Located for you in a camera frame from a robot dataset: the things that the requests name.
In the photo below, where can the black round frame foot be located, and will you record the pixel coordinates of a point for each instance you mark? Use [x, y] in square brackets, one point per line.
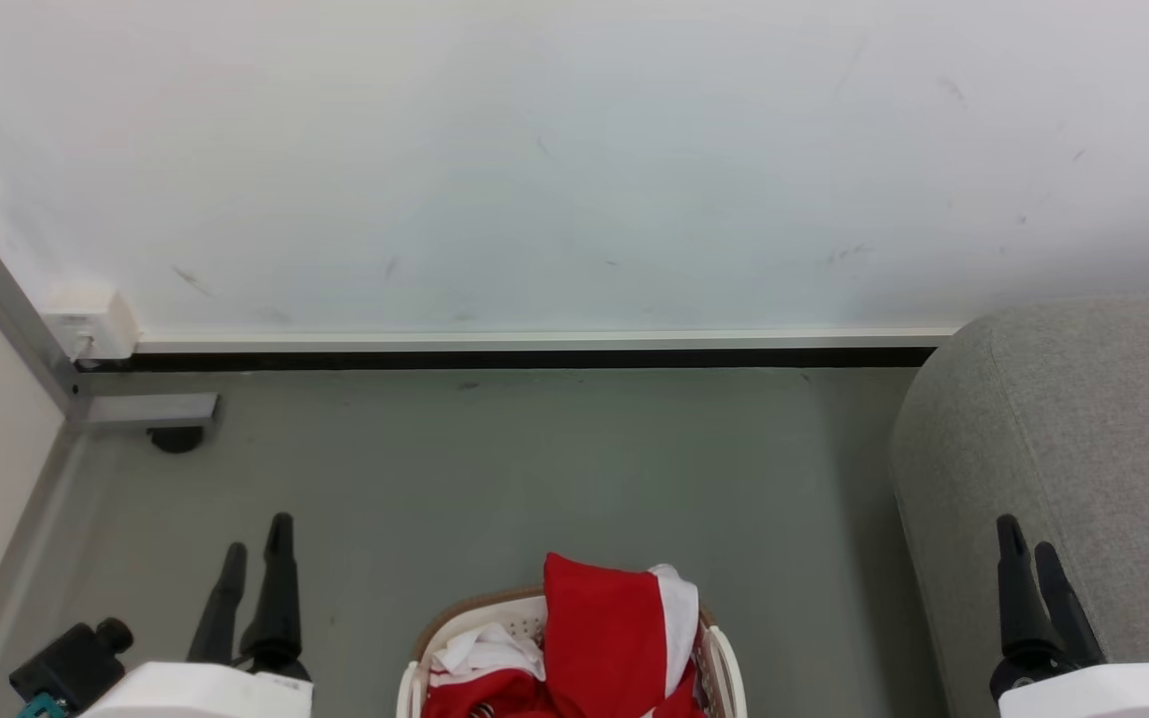
[177, 439]

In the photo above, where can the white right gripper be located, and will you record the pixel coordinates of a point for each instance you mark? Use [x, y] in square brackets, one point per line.
[1103, 693]

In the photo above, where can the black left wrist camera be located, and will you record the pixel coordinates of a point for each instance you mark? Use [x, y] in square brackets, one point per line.
[71, 663]

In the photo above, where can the white plastic laundry basket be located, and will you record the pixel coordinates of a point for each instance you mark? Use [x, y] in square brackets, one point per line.
[725, 668]

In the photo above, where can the red basketball jersey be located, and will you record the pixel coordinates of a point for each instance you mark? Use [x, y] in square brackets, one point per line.
[599, 628]

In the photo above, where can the white wall socket box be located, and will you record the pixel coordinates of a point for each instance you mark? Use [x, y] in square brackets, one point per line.
[91, 319]

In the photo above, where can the grey metal frame leg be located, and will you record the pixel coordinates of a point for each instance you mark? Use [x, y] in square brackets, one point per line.
[6, 299]

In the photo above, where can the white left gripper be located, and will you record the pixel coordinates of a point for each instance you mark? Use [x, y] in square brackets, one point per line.
[195, 693]

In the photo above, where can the white garment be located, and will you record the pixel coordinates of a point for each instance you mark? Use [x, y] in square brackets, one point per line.
[485, 648]

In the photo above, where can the white and black baseboard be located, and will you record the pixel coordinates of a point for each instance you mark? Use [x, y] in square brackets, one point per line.
[535, 349]

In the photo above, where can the red basketball shorts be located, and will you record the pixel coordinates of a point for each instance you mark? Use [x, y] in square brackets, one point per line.
[480, 695]

